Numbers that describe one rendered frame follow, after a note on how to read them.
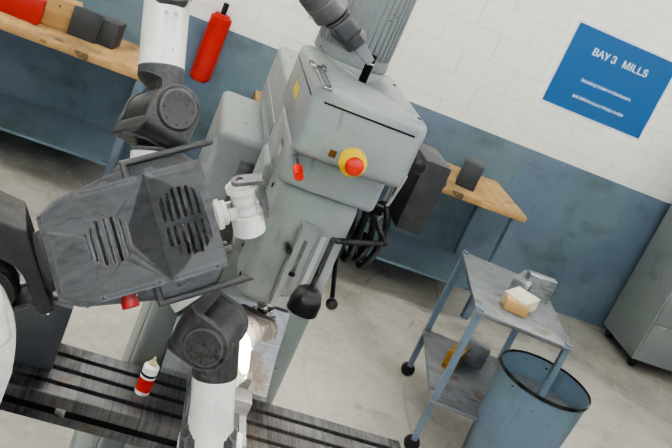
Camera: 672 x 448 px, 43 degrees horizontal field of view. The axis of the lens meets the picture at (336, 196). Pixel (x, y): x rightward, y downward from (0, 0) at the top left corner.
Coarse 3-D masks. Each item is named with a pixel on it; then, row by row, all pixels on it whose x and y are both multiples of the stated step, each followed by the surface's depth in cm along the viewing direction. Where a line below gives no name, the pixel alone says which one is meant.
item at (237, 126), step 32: (224, 96) 274; (224, 128) 239; (256, 128) 251; (224, 160) 238; (256, 160) 239; (224, 192) 242; (224, 288) 252; (160, 320) 254; (288, 320) 258; (128, 352) 282; (160, 352) 258; (288, 352) 262
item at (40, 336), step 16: (64, 304) 207; (16, 320) 205; (32, 320) 206; (48, 320) 206; (64, 320) 207; (16, 336) 207; (32, 336) 207; (48, 336) 208; (16, 352) 208; (32, 352) 209; (48, 352) 210; (48, 368) 211
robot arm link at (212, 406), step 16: (192, 384) 166; (208, 384) 164; (224, 384) 164; (192, 400) 166; (208, 400) 164; (224, 400) 165; (192, 416) 167; (208, 416) 165; (224, 416) 166; (192, 432) 167; (208, 432) 166; (224, 432) 167
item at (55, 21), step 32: (0, 0) 526; (32, 0) 527; (64, 0) 538; (32, 32) 513; (64, 32) 544; (96, 32) 544; (96, 64) 522; (128, 64) 535; (0, 96) 583; (256, 96) 596; (0, 128) 534; (32, 128) 553; (64, 128) 576; (96, 128) 602; (96, 160) 548; (448, 192) 577; (480, 192) 603; (512, 224) 593; (384, 256) 599; (416, 256) 627; (448, 256) 658
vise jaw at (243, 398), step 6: (240, 390) 218; (246, 390) 219; (240, 396) 215; (246, 396) 216; (240, 402) 214; (246, 402) 214; (234, 408) 214; (240, 408) 214; (246, 408) 214; (240, 414) 215; (246, 414) 215
